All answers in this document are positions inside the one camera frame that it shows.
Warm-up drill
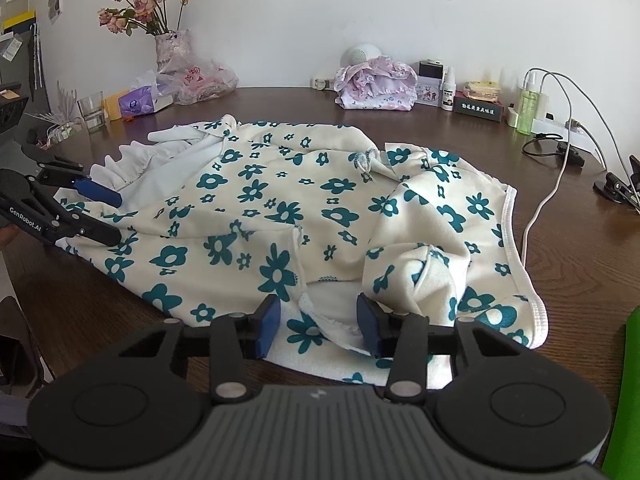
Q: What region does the black cable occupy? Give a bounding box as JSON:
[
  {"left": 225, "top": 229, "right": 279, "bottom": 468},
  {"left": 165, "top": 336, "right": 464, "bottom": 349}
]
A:
[{"left": 522, "top": 132, "right": 585, "bottom": 168}]

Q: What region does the purple tissue pack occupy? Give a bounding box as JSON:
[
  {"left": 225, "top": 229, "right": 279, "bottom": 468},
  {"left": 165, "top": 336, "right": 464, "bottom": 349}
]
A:
[{"left": 117, "top": 69, "right": 174, "bottom": 117}]

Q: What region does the white feathery ornament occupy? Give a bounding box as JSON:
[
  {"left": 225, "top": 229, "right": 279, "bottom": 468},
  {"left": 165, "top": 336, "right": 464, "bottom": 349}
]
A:
[{"left": 25, "top": 80, "right": 83, "bottom": 144}]

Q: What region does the cartoon print box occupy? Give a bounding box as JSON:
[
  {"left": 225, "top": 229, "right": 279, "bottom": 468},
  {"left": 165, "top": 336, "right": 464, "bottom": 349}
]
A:
[{"left": 416, "top": 76, "right": 445, "bottom": 107}]

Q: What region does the pale patterned vase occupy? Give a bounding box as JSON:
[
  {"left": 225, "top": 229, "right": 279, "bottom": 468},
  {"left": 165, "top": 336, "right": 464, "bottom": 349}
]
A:
[{"left": 154, "top": 29, "right": 194, "bottom": 74}]

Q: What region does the yellow pink box stack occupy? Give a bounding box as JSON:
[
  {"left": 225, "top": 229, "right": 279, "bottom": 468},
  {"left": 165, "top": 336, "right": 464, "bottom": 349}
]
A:
[{"left": 462, "top": 80, "right": 501, "bottom": 102}]

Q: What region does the green plastic object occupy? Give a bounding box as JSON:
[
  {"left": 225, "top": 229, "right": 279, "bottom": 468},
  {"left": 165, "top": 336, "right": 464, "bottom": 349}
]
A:
[{"left": 601, "top": 304, "right": 640, "bottom": 480}]

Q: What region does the black clip phone holder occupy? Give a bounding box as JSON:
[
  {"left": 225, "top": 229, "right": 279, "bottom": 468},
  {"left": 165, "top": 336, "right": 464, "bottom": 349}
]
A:
[{"left": 592, "top": 154, "right": 640, "bottom": 206}]

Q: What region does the green spray bottle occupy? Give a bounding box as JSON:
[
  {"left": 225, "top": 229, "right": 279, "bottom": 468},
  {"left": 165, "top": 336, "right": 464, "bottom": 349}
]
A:
[{"left": 516, "top": 71, "right": 543, "bottom": 136}]

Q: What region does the pink floral clothes pile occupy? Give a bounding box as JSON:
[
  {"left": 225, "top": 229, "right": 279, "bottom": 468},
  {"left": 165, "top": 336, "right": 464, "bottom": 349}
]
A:
[{"left": 334, "top": 57, "right": 418, "bottom": 111}]

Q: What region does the white power strip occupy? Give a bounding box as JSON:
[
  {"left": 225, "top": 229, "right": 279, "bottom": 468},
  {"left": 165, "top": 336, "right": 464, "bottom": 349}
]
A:
[{"left": 535, "top": 110, "right": 608, "bottom": 164}]

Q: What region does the white round speaker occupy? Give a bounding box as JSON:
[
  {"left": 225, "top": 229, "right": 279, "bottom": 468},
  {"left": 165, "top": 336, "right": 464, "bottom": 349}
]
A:
[{"left": 341, "top": 43, "right": 386, "bottom": 68}]

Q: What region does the yellow black board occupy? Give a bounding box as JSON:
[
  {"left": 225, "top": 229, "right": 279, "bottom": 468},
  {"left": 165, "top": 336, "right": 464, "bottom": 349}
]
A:
[{"left": 0, "top": 10, "right": 39, "bottom": 36}]

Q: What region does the black lettered box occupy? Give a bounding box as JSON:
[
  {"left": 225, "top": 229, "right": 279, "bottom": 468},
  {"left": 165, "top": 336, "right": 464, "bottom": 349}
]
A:
[{"left": 453, "top": 95, "right": 502, "bottom": 124}]

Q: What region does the small white spray bottle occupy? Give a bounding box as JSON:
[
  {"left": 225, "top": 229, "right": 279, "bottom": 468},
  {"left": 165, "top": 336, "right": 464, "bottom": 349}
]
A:
[{"left": 441, "top": 66, "right": 457, "bottom": 111}]

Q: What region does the grey cable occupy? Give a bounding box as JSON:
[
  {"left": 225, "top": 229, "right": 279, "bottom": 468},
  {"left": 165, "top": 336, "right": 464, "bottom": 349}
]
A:
[
  {"left": 540, "top": 71, "right": 610, "bottom": 172},
  {"left": 525, "top": 67, "right": 581, "bottom": 133}
]

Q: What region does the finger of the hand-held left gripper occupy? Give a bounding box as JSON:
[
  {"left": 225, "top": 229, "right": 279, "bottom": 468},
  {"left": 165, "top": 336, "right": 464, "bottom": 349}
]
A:
[
  {"left": 52, "top": 205, "right": 123, "bottom": 248},
  {"left": 22, "top": 145, "right": 124, "bottom": 207}
]

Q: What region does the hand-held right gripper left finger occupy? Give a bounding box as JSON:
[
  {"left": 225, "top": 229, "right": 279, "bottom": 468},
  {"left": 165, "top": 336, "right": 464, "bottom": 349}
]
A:
[{"left": 117, "top": 294, "right": 281, "bottom": 407}]

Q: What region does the white teal floral garment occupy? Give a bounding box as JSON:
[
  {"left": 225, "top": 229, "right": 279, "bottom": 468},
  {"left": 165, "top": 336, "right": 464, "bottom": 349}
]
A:
[{"left": 52, "top": 114, "right": 550, "bottom": 391}]

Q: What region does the clear drinking glass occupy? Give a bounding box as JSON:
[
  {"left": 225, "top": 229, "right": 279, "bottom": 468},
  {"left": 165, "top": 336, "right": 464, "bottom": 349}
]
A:
[{"left": 76, "top": 91, "right": 107, "bottom": 134}]

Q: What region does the clear red print plastic bag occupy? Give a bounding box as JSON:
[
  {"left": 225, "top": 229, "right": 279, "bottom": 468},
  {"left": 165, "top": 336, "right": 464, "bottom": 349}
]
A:
[{"left": 157, "top": 57, "right": 240, "bottom": 106}]

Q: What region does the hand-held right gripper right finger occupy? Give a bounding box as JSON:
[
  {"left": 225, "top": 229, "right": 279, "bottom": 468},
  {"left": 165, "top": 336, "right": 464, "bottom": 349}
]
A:
[{"left": 356, "top": 292, "right": 526, "bottom": 404}]

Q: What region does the beige charging cable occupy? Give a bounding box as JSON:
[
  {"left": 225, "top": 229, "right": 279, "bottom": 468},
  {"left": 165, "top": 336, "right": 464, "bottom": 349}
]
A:
[{"left": 520, "top": 119, "right": 583, "bottom": 268}]

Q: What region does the dark chair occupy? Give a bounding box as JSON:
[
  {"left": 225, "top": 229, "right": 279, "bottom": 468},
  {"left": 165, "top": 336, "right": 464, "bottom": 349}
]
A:
[{"left": 0, "top": 296, "right": 49, "bottom": 397}]

